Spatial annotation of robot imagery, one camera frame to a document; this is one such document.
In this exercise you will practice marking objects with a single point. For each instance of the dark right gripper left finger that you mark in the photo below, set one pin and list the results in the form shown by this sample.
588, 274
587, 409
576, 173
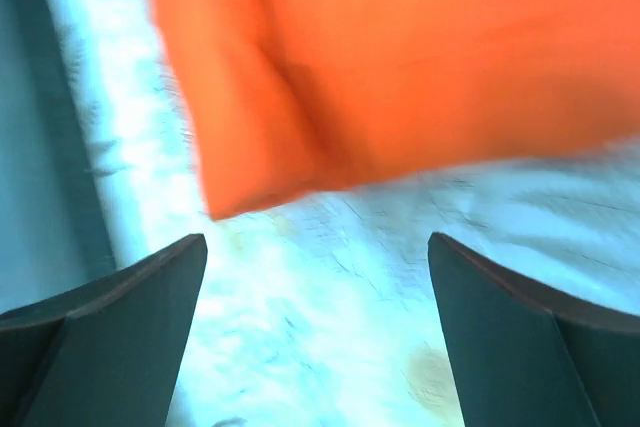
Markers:
106, 353

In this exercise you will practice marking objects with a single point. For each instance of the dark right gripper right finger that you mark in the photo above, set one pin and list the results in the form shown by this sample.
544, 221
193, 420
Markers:
524, 354

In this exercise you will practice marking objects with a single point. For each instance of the orange t shirt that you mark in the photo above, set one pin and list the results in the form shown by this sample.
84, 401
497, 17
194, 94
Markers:
289, 97

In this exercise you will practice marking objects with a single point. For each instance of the floral patterned table cloth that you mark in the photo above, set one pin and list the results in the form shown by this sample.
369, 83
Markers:
321, 312

